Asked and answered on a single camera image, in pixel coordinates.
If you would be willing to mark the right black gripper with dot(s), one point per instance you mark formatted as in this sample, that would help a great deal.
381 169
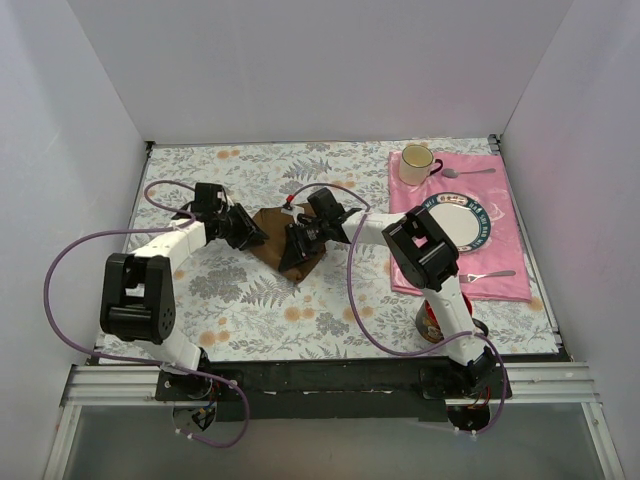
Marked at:
298 241

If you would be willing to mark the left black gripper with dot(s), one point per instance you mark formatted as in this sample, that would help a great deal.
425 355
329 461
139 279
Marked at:
242 228

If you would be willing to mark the brown cloth napkin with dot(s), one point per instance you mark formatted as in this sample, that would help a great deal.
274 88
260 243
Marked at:
273 222

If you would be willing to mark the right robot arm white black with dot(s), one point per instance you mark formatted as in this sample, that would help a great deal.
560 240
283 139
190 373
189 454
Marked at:
427 258

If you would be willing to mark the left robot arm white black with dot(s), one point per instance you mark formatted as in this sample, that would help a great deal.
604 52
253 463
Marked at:
138 304

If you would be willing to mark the cream enamel mug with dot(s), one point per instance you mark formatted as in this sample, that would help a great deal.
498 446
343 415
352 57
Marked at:
417 163

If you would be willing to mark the black base bar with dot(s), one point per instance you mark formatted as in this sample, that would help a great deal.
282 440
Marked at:
417 388

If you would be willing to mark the red interior dark mug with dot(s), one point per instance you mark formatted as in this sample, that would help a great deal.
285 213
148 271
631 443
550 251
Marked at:
428 327

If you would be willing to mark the white plate dark rim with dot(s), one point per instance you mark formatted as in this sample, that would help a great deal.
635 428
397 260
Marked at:
463 219

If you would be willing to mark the silver spoon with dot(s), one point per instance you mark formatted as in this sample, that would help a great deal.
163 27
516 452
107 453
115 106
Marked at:
452 173

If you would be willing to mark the silver fork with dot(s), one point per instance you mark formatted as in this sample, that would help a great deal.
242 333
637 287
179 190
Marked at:
471 278

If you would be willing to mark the pink satin cloth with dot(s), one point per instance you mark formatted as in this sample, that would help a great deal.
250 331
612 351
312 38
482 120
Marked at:
504 250

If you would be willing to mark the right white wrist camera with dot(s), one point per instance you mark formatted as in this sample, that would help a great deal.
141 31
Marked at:
291 209

